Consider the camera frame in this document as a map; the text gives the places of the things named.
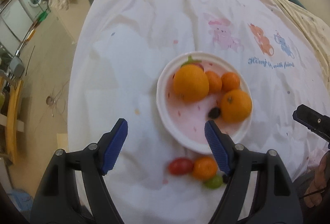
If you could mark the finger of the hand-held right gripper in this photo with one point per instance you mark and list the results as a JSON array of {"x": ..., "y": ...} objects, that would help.
[{"x": 313, "y": 120}]

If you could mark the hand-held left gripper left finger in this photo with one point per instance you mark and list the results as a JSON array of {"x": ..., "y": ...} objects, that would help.
[{"x": 114, "y": 146}]

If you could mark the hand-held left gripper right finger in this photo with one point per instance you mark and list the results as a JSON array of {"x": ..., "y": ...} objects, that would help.
[{"x": 217, "y": 149}]

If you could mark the small tangerine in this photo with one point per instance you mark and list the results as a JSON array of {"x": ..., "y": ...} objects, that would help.
[
  {"x": 231, "y": 81},
  {"x": 205, "y": 167},
  {"x": 215, "y": 81}
]

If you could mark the dark grape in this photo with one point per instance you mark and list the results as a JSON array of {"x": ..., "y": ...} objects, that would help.
[
  {"x": 214, "y": 112},
  {"x": 225, "y": 179}
]

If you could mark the green cherry tomato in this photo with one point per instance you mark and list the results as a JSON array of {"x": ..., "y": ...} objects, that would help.
[{"x": 213, "y": 182}]

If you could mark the red cherry tomato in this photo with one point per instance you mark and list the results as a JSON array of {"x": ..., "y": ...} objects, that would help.
[
  {"x": 199, "y": 67},
  {"x": 180, "y": 166}
]

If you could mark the pink strawberry print plate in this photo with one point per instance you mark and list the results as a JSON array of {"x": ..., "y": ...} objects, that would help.
[{"x": 185, "y": 120}]

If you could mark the medium orange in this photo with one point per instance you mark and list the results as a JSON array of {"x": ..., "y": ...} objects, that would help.
[{"x": 236, "y": 106}]

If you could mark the large orange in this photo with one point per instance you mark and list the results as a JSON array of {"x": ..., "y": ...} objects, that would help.
[{"x": 190, "y": 82}]

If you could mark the person's right hand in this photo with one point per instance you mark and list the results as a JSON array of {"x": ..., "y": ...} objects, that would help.
[{"x": 322, "y": 182}]

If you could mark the cream patterned quilt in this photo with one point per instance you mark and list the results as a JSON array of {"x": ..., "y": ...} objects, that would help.
[{"x": 306, "y": 20}]

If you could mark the yellow wooden chair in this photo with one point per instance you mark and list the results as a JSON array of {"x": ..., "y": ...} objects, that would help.
[{"x": 13, "y": 115}]

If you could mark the white printed blanket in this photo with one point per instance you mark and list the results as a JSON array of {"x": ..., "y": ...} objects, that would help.
[{"x": 144, "y": 33}]

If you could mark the white bedside cabinet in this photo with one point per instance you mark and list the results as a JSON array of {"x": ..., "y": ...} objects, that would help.
[{"x": 65, "y": 25}]

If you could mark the green dustpan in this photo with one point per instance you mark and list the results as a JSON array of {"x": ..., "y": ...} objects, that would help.
[{"x": 42, "y": 16}]

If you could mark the white kitchen cabinet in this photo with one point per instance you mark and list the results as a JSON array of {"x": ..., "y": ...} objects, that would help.
[{"x": 13, "y": 17}]

